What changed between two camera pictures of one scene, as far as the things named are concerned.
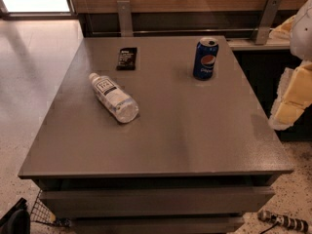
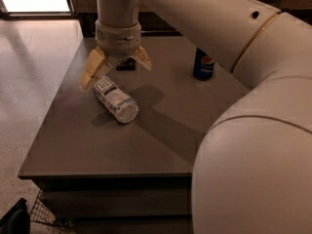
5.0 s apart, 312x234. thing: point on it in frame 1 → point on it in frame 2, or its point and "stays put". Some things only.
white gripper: (302, 33) → (117, 39)
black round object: (18, 220) stays put
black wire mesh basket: (41, 213) stays put
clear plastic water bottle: (122, 106) stays put
